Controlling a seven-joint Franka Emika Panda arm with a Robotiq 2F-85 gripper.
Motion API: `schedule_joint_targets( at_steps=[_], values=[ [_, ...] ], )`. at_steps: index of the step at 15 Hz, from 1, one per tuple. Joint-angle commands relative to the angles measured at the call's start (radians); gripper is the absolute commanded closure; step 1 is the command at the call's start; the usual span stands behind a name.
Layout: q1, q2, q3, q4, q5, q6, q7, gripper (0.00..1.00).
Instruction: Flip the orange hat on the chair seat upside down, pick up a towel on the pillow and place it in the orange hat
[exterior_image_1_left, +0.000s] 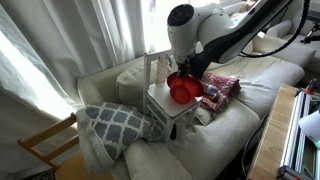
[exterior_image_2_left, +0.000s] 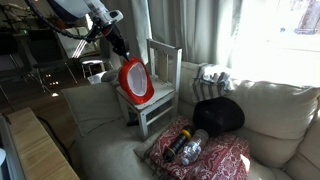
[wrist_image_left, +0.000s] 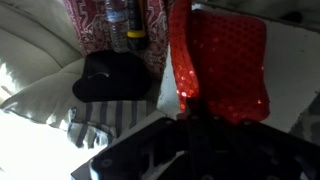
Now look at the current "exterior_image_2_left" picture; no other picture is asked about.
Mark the small white stool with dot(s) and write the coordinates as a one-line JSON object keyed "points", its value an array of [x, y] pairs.
{"points": [[91, 65]]}

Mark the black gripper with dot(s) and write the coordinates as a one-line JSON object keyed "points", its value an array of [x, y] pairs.
{"points": [[115, 38]]}

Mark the clear plastic water bottle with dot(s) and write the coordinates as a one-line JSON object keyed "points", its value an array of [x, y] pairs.
{"points": [[193, 148]]}

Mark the grey striped white towel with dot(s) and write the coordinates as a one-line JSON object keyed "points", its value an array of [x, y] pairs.
{"points": [[213, 80]]}

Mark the small white wooden chair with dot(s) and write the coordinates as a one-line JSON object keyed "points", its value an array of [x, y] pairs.
{"points": [[163, 96]]}

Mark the white shopping bag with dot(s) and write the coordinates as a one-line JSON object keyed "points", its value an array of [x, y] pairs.
{"points": [[75, 43]]}

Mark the cream fabric sofa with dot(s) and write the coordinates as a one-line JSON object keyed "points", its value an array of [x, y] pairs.
{"points": [[276, 110]]}

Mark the white round lamp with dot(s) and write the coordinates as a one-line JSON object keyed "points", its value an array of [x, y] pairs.
{"points": [[2, 156]]}

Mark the black felt hat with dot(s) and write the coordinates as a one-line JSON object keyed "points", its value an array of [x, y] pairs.
{"points": [[218, 115]]}

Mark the black office chair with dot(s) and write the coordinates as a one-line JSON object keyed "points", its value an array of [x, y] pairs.
{"points": [[43, 50]]}

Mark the orange sequin hat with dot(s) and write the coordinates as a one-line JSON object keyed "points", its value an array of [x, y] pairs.
{"points": [[136, 80]]}

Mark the red patterned fringed scarf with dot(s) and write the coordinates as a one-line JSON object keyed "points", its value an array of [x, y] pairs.
{"points": [[220, 156]]}

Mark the grey white patterned pillow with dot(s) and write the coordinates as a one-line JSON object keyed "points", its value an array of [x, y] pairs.
{"points": [[108, 76]]}

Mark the white curtain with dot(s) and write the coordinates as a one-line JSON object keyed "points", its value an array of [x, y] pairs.
{"points": [[200, 30]]}

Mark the cream throw pillow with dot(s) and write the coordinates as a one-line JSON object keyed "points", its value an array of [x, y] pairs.
{"points": [[93, 106]]}

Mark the light wooden table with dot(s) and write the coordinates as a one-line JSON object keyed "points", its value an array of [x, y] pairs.
{"points": [[40, 146]]}

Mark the silver black bottle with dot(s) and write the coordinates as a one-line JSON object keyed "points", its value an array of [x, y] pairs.
{"points": [[176, 145]]}

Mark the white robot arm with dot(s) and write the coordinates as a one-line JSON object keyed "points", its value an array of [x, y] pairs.
{"points": [[83, 8]]}

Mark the aluminium frame rail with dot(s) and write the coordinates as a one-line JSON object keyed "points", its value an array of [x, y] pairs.
{"points": [[8, 146]]}

